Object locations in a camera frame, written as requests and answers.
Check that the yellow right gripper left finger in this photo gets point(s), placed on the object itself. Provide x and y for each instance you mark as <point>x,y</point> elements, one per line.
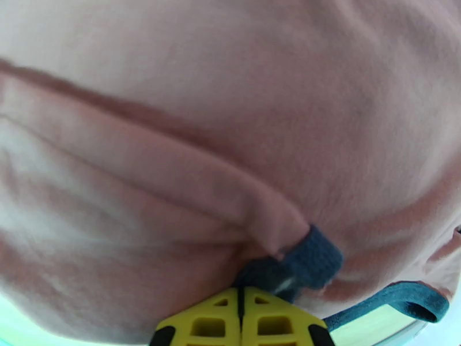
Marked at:
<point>209,327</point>

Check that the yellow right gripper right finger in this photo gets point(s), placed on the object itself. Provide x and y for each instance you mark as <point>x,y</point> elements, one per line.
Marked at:
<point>273,327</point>

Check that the red sleeveless tank top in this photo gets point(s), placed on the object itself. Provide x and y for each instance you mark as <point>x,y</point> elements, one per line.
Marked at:
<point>216,103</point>

